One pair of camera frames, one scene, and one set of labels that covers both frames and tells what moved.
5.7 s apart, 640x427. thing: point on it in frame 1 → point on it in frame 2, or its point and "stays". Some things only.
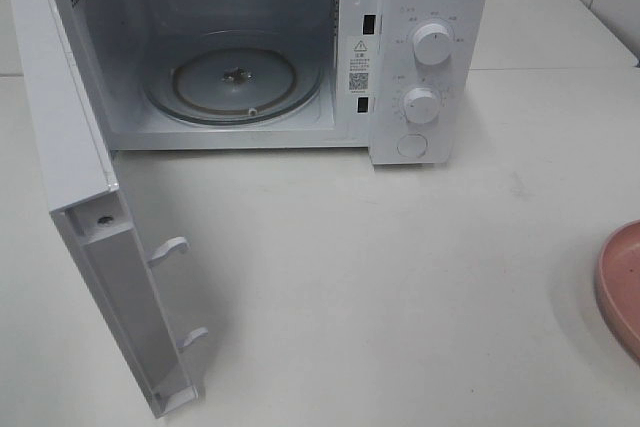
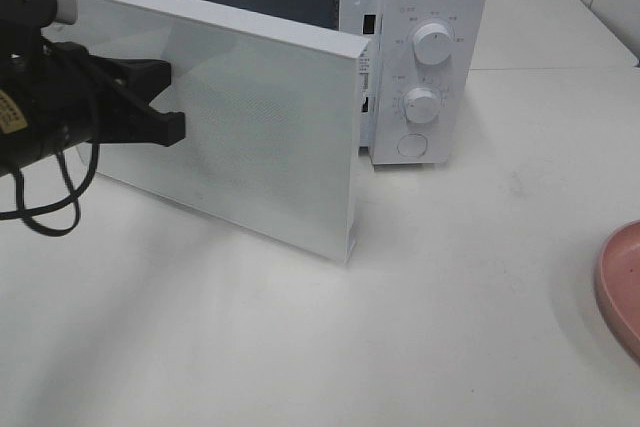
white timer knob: (422, 105) stays
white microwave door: (85, 202) → (275, 109)
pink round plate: (618, 286) stays
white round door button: (412, 145) stays
